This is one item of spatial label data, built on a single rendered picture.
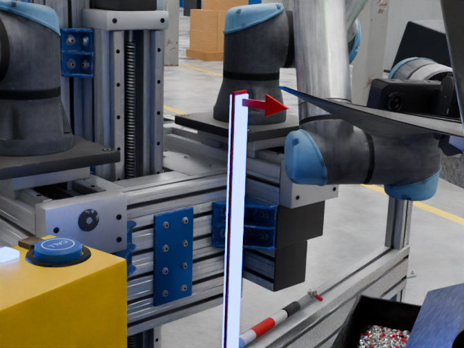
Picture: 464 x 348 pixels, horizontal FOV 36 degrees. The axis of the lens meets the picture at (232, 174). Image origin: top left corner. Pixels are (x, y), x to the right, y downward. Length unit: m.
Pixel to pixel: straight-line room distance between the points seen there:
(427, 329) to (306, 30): 0.47
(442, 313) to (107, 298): 0.32
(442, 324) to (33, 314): 0.37
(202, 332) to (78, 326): 2.26
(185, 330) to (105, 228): 1.81
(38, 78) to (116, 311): 0.58
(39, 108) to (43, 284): 0.60
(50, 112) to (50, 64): 0.07
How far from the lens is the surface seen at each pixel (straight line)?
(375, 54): 7.64
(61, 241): 0.65
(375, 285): 1.24
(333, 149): 0.97
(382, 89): 0.83
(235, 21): 1.43
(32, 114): 1.15
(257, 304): 3.11
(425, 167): 1.02
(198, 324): 2.92
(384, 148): 1.00
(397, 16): 12.07
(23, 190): 1.13
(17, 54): 1.13
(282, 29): 1.44
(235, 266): 0.84
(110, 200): 1.09
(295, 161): 0.96
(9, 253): 0.64
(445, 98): 0.84
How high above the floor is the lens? 1.30
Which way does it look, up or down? 15 degrees down
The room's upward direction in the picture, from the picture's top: 2 degrees clockwise
